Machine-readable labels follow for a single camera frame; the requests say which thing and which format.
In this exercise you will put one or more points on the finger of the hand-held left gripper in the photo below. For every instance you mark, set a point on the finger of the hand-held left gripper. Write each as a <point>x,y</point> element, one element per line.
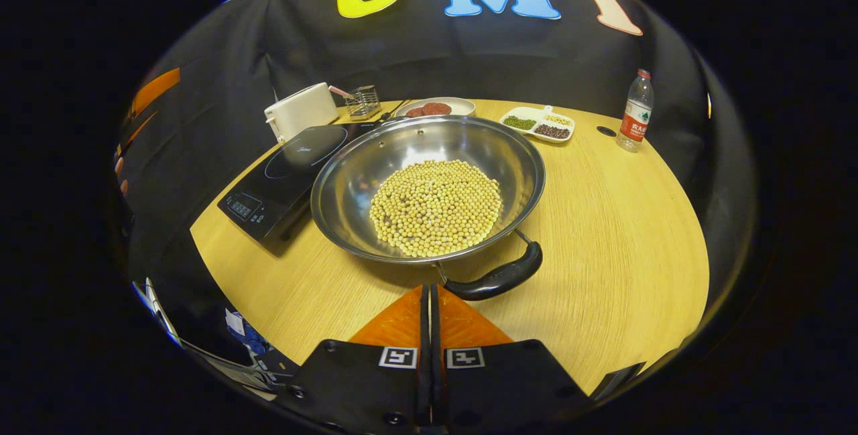
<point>155,92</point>
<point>141,129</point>

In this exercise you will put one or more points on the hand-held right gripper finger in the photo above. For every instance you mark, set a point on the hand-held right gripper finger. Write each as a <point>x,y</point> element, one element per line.
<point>425,328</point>
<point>436,328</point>

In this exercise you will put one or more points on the black induction cooktop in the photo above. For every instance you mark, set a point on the black induction cooktop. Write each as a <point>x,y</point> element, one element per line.
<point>295,160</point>

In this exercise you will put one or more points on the soybeans in pot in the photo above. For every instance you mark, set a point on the soybeans in pot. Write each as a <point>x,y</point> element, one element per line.
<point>436,207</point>

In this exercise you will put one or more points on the white toaster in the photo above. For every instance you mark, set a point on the white toaster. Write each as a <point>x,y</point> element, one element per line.
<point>301,112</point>

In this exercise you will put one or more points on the red meat slices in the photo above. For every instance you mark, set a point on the red meat slices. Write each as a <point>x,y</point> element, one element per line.
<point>429,110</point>

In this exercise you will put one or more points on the green beans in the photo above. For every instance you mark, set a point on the green beans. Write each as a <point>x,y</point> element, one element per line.
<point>519,122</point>

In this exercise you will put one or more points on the white round plate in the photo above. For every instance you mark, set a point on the white round plate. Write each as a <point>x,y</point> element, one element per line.
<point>462,106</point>

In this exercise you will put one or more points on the red beans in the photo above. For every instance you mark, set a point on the red beans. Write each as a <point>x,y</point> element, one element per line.
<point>552,131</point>

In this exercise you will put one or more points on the white divided dish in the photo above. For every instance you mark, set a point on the white divided dish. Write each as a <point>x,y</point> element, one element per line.
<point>526,112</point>

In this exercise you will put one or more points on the small heap of yellow beans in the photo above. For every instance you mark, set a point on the small heap of yellow beans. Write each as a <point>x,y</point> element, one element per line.
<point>558,120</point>

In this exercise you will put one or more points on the black backdrop cloth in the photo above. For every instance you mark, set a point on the black backdrop cloth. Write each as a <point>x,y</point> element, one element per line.
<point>429,59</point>

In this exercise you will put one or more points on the clear water bottle red label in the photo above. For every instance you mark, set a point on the clear water bottle red label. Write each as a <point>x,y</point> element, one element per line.
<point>635,116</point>

